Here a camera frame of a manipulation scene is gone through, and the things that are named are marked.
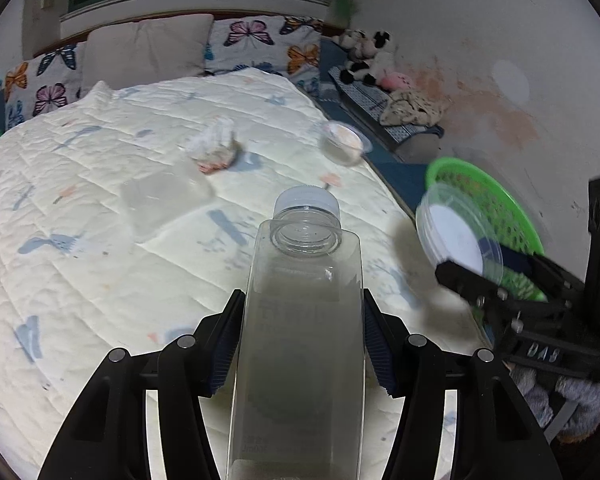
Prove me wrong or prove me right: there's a beige pillow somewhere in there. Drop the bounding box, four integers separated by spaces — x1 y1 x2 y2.
81 13 215 98

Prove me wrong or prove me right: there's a green plastic basket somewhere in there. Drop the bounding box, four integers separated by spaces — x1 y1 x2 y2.
425 157 548 303

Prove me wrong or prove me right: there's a blue patterned mat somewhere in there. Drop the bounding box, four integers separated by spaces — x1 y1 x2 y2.
327 65 446 143

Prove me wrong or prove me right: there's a clear square plastic container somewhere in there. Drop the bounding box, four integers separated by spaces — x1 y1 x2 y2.
120 170 216 241

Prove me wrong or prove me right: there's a pink plush toy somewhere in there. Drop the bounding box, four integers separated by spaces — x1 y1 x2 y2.
380 72 415 92

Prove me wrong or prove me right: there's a butterfly print pillow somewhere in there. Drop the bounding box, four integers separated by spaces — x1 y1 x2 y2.
204 15 326 96
2 42 88 131

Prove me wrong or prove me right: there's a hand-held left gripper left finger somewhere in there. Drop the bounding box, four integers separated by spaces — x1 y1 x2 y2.
37 289 247 480

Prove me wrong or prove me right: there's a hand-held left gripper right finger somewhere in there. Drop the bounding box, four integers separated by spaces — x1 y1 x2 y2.
362 289 563 480

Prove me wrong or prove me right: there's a black and white cow plush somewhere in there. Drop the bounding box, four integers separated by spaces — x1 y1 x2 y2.
340 30 396 86

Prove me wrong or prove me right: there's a clear plastic bottle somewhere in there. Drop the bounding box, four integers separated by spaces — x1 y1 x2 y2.
226 185 367 480

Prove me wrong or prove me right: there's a crumpled clear plastic wrap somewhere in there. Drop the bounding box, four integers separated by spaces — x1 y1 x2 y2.
185 116 238 176

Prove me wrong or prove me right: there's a spotted beige cloth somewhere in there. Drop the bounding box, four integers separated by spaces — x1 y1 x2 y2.
380 87 448 128

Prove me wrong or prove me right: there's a striped grey plush toy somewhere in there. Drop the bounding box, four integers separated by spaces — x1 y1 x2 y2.
332 30 363 50

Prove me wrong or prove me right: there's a person's right hand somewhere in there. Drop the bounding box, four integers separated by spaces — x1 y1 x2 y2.
510 364 600 445

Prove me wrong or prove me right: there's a clear plastic cup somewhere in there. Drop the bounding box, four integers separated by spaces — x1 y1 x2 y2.
320 121 373 166

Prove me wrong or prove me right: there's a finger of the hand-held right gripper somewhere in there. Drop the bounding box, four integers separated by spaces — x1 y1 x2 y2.
435 258 512 312
502 249 587 302

